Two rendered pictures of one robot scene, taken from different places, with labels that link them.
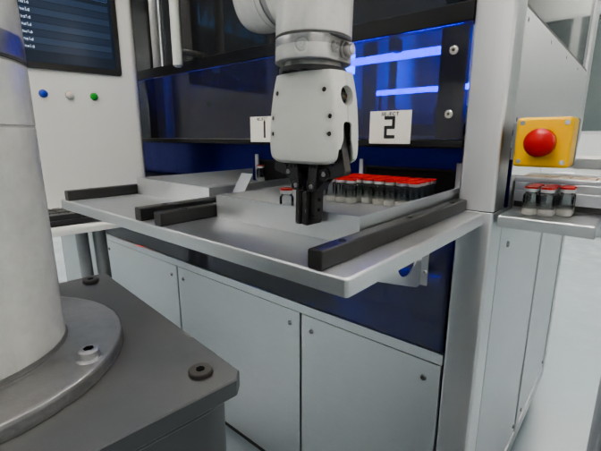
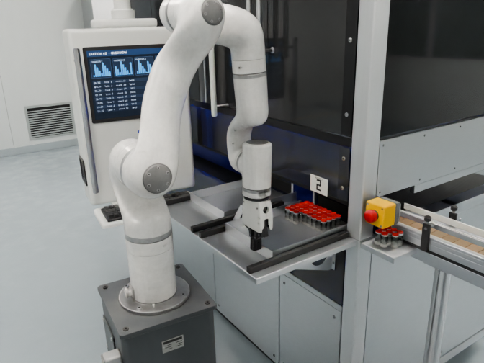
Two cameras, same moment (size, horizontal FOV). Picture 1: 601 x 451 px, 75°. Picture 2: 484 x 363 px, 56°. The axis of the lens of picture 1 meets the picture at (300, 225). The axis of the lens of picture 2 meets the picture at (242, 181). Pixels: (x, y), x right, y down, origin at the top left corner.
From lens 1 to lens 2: 98 cm
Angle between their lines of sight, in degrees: 16
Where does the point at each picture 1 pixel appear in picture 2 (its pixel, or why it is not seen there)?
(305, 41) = (250, 193)
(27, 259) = (171, 274)
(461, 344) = (348, 302)
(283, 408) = (270, 325)
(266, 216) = (243, 239)
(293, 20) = (246, 185)
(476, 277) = (353, 270)
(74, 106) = not seen: hidden behind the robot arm
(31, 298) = (172, 282)
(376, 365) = (314, 307)
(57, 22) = not seen: hidden behind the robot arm
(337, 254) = (257, 268)
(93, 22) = not seen: hidden behind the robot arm
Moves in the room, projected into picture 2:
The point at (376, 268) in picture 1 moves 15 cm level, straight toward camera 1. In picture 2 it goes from (270, 274) to (247, 302)
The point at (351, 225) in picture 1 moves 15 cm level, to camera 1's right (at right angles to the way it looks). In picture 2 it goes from (270, 253) to (320, 258)
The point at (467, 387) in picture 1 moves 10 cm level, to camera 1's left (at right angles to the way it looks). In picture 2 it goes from (351, 324) to (322, 320)
